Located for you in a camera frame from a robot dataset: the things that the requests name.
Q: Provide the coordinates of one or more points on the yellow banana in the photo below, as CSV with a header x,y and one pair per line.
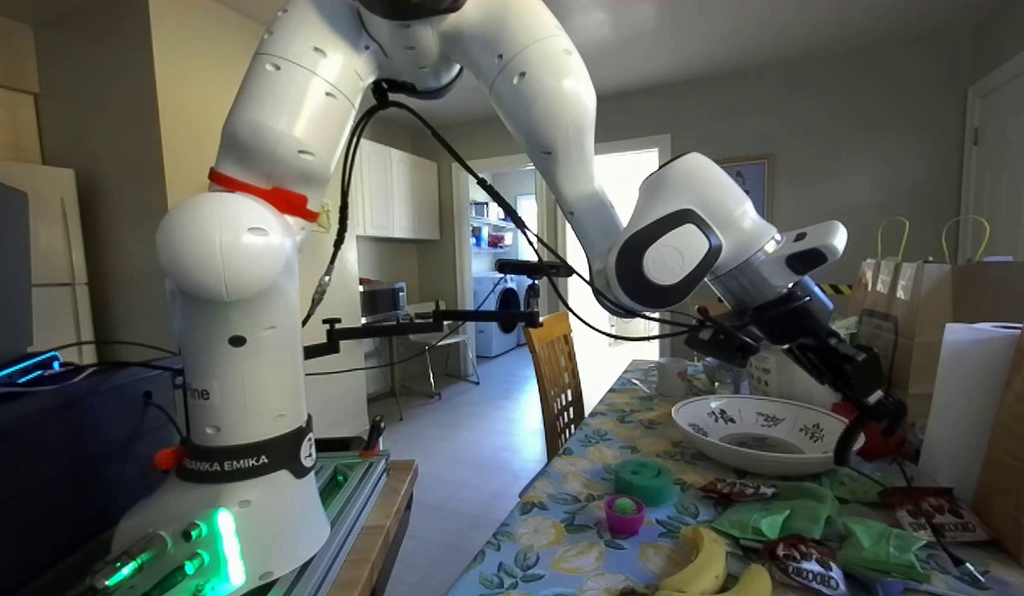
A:
x,y
698,565
750,581

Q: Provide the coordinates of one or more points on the white wall cabinet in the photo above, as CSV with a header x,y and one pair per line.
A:
x,y
400,194

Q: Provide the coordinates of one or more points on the green plastic bag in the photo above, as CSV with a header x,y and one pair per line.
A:
x,y
769,518
879,546

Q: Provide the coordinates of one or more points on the black camera boom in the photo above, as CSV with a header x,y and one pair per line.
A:
x,y
421,322

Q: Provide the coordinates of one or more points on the wooden lattice chair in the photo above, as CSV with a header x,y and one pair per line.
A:
x,y
554,382

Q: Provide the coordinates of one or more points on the red object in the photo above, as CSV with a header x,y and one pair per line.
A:
x,y
885,444

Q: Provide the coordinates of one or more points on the white door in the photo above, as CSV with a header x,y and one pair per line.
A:
x,y
1007,165

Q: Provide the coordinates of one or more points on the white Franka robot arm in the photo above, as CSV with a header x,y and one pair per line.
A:
x,y
241,364

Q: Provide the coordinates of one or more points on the brown snack wrapper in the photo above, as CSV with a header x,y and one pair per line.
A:
x,y
807,565
738,490
934,515

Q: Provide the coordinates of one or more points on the dark blue box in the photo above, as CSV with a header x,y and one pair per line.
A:
x,y
58,463

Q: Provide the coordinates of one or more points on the metal pot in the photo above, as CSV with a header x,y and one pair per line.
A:
x,y
381,299

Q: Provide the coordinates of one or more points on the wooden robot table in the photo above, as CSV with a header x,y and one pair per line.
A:
x,y
381,529

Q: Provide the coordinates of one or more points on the white washing machine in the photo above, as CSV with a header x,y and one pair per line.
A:
x,y
494,341

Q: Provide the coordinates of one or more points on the white patterned bowl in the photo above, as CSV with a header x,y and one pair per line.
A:
x,y
754,426

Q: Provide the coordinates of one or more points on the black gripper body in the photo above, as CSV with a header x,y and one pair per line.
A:
x,y
818,331

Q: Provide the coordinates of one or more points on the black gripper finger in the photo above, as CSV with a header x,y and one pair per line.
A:
x,y
842,435
899,426

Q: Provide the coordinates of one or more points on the black stereo camera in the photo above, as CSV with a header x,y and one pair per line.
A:
x,y
527,265

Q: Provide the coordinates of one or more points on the metal mounting plate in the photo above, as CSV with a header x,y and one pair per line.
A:
x,y
346,497

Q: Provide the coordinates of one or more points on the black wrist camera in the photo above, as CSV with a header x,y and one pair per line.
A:
x,y
726,336

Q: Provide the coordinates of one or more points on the small dark tool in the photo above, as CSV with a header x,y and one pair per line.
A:
x,y
962,565

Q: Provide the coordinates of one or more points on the framed bird picture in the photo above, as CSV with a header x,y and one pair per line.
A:
x,y
761,183

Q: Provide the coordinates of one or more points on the dark monitor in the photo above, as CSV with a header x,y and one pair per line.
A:
x,y
2,276

